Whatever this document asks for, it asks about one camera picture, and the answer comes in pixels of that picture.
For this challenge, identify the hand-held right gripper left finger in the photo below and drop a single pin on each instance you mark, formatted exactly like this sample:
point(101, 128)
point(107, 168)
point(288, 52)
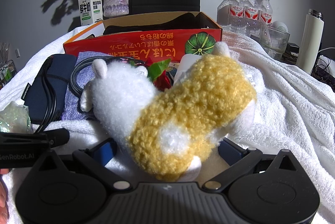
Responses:
point(104, 152)

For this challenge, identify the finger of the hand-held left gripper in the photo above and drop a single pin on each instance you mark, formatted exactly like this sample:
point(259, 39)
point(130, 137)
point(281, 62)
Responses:
point(59, 136)

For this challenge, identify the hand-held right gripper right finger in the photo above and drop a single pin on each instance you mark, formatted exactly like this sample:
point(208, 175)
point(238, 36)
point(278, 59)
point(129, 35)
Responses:
point(230, 152)

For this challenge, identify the purple cloth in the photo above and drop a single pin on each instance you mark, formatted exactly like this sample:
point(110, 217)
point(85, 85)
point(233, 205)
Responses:
point(72, 106)

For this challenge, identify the iridescent green bag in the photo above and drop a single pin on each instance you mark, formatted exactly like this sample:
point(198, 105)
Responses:
point(14, 116)

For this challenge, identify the navy blue pouch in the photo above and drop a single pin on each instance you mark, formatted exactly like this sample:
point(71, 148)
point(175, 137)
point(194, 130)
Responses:
point(39, 85)

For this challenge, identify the yellow and white plush toy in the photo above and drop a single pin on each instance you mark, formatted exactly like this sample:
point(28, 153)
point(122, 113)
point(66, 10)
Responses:
point(183, 108)

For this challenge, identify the artificial red rose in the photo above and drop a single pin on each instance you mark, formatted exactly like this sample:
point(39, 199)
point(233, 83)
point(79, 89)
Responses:
point(159, 73)

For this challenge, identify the blue yellow snack packet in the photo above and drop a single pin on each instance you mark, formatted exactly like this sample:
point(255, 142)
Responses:
point(172, 68)

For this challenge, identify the red cardboard box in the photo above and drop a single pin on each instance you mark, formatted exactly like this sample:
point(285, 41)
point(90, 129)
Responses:
point(130, 43)

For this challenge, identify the person's left hand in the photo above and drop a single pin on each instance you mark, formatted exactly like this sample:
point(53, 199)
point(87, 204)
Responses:
point(2, 192)

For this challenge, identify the white fluffy blanket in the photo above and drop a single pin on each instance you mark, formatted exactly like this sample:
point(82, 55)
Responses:
point(288, 114)

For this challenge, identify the clear glass bowl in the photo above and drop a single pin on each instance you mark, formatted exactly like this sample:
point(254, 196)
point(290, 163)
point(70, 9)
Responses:
point(274, 42)

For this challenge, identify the white milk carton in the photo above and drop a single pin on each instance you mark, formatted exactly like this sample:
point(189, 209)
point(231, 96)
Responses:
point(90, 8)

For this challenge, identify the white round gadget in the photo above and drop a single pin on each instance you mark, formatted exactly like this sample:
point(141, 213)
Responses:
point(280, 26)

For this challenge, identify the white thermos bottle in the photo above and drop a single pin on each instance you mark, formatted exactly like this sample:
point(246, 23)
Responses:
point(311, 40)

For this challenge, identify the pack of water bottles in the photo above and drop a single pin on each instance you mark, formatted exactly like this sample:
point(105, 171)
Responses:
point(243, 12)

